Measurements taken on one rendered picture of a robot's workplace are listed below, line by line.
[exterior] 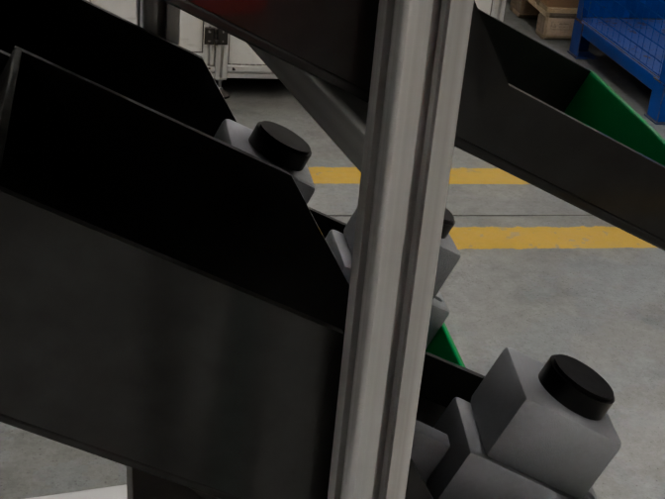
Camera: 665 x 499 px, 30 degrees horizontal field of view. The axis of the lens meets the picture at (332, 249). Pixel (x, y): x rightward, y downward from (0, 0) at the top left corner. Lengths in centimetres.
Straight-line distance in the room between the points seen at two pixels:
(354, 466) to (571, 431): 12
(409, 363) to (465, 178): 361
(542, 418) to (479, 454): 3
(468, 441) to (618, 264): 310
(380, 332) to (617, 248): 332
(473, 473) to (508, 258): 302
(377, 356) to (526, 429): 12
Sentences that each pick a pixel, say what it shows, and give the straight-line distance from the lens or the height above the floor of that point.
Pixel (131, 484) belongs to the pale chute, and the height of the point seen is 119.
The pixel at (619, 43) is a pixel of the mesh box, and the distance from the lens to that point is 506.
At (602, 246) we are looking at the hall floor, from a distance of 367.
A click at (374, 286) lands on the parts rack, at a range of 36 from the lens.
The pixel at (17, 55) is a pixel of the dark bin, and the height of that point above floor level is 137.
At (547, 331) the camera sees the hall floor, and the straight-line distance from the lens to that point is 316.
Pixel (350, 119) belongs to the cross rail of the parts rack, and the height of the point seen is 139.
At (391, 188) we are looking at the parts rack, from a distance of 34.
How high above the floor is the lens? 152
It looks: 26 degrees down
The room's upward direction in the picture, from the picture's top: 5 degrees clockwise
